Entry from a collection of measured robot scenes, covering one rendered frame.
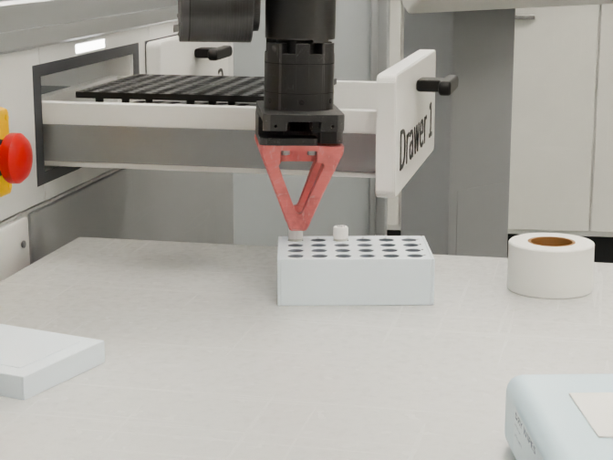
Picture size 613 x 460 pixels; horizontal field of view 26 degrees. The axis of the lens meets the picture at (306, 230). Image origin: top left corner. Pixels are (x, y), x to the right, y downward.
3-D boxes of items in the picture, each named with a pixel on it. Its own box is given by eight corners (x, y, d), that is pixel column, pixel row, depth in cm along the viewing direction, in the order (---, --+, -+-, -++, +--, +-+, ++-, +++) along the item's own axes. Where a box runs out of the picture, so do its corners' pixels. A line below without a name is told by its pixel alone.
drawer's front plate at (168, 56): (229, 108, 182) (228, 26, 180) (161, 138, 154) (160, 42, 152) (216, 107, 182) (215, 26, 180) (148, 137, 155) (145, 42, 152)
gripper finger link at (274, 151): (258, 235, 107) (260, 120, 105) (254, 218, 114) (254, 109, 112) (342, 235, 107) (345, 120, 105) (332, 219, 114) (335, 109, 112)
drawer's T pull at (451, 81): (458, 88, 133) (459, 74, 132) (450, 96, 125) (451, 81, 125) (422, 87, 133) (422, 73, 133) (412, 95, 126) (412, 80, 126)
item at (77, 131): (415, 138, 144) (417, 81, 142) (377, 179, 119) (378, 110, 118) (68, 127, 152) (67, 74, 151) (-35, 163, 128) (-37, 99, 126)
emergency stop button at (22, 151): (38, 179, 107) (36, 130, 106) (17, 188, 103) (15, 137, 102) (3, 177, 107) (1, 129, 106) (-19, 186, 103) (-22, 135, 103)
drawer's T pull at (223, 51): (233, 56, 169) (233, 45, 169) (216, 61, 162) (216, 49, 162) (205, 55, 170) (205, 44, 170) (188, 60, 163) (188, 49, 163)
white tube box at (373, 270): (423, 278, 113) (424, 235, 113) (433, 305, 105) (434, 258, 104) (278, 279, 113) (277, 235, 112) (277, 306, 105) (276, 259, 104)
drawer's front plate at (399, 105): (433, 150, 145) (436, 48, 143) (394, 199, 118) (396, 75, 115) (418, 149, 146) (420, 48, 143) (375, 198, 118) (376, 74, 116)
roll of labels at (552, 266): (558, 304, 105) (560, 255, 105) (489, 287, 110) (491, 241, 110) (609, 288, 110) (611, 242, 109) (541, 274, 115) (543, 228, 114)
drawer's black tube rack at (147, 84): (336, 138, 142) (336, 78, 140) (300, 165, 125) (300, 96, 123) (138, 131, 146) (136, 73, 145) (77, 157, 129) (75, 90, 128)
